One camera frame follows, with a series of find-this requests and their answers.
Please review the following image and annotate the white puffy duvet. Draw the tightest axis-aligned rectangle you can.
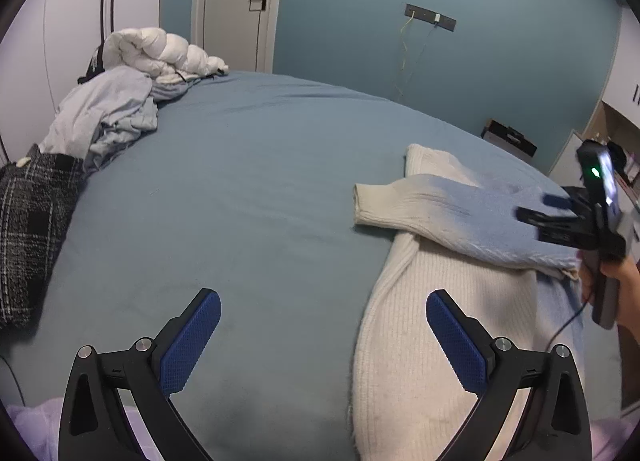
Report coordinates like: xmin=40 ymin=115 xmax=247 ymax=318
xmin=102 ymin=27 xmax=231 ymax=82

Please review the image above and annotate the light blue crumpled garment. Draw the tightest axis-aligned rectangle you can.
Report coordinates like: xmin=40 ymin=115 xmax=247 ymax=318
xmin=39 ymin=65 xmax=202 ymax=172

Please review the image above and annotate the white and blue knit sweater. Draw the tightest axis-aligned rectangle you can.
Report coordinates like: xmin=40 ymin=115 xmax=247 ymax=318
xmin=347 ymin=143 xmax=592 ymax=461

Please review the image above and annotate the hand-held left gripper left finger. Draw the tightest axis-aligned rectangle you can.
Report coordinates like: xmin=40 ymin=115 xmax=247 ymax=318
xmin=59 ymin=288 xmax=222 ymax=461

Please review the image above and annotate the black box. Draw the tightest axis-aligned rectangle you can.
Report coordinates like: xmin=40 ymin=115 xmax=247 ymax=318
xmin=481 ymin=119 xmax=539 ymax=158

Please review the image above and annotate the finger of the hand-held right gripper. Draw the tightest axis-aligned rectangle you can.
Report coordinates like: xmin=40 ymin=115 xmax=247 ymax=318
xmin=516 ymin=207 xmax=597 ymax=248
xmin=542 ymin=194 xmax=583 ymax=210

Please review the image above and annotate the thin black cable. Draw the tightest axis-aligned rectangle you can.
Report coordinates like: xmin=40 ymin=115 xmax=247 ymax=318
xmin=0 ymin=355 xmax=27 ymax=408

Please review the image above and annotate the black printed garment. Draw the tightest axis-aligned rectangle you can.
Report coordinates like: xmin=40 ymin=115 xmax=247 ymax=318
xmin=76 ymin=42 xmax=110 ymax=85

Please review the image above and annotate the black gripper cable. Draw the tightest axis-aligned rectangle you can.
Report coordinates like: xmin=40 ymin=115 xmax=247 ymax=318
xmin=546 ymin=303 xmax=588 ymax=351

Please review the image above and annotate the bed with blue sheet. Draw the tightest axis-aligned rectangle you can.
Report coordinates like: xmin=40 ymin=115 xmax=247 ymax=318
xmin=0 ymin=70 xmax=628 ymax=461

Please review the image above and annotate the lilac clothing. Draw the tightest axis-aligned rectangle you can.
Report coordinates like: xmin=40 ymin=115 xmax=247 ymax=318
xmin=4 ymin=402 xmax=168 ymax=461

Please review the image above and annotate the person's right hand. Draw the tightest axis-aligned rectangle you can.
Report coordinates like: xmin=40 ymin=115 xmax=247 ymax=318
xmin=576 ymin=250 xmax=640 ymax=303

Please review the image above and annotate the white door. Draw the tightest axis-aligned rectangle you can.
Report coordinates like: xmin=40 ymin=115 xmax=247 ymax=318
xmin=196 ymin=0 xmax=292 ymax=74

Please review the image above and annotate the white cabinet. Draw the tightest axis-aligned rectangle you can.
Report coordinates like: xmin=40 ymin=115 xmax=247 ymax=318
xmin=546 ymin=5 xmax=640 ymax=224

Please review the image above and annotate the grey wall socket strip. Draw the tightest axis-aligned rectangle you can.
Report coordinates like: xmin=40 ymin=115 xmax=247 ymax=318
xmin=404 ymin=3 xmax=458 ymax=32

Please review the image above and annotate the white wardrobe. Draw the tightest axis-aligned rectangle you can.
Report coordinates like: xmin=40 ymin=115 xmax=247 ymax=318
xmin=0 ymin=0 xmax=167 ymax=166

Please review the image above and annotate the person's right forearm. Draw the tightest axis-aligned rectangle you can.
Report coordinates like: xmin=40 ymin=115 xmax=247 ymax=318
xmin=614 ymin=281 xmax=640 ymax=342

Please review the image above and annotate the black white plaid garment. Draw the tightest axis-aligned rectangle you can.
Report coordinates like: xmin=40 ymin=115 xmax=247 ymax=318
xmin=0 ymin=143 xmax=87 ymax=331

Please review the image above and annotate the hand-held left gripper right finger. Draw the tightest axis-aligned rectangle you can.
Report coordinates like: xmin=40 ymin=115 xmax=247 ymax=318
xmin=426 ymin=289 xmax=593 ymax=461

